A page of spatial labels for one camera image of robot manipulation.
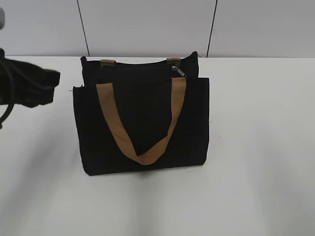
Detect black canvas tote bag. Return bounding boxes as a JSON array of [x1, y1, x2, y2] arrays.
[[73, 52, 210, 176]]

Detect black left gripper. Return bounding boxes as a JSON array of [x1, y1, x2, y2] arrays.
[[0, 49, 61, 108]]

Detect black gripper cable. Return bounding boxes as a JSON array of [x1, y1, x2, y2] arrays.
[[0, 59, 19, 123]]

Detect silver zipper pull with ring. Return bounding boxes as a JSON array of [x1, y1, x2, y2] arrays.
[[171, 65, 187, 80]]

